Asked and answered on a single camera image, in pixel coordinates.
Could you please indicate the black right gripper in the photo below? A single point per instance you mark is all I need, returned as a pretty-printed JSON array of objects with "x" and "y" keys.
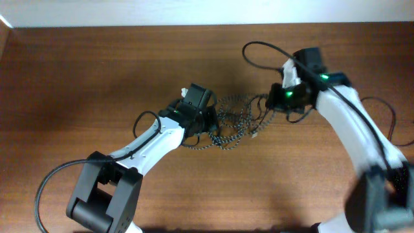
[{"x": 273, "y": 101}]

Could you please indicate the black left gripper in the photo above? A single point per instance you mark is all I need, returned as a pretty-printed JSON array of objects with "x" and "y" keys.
[{"x": 211, "y": 121}]

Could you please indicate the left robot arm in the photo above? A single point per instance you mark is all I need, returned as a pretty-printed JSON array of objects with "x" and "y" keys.
[{"x": 106, "y": 193}]

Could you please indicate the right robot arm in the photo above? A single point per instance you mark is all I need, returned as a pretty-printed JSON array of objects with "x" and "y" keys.
[{"x": 382, "y": 198}]

